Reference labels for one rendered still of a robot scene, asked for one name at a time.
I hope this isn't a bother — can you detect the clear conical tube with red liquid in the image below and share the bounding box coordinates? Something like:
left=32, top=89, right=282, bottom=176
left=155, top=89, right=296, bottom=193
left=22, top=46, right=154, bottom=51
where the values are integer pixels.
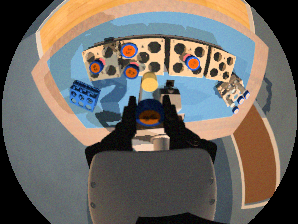
left=89, top=58, right=106, bottom=74

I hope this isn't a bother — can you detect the blue tube rack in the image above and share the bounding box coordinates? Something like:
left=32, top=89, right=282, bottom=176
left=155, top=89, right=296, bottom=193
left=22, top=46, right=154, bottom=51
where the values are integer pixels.
left=70, top=80, right=101, bottom=112

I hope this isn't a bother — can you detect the light blue bench mat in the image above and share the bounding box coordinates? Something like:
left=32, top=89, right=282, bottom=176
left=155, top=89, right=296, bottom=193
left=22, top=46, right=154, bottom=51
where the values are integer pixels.
left=47, top=11, right=255, bottom=128

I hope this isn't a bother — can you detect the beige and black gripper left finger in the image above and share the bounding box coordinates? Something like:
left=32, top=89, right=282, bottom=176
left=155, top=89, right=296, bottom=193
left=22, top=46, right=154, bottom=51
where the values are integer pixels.
left=85, top=96, right=137, bottom=169

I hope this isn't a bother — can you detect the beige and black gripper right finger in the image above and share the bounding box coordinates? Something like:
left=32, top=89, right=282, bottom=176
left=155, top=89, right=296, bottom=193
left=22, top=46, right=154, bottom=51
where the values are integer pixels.
left=162, top=95, right=217, bottom=165

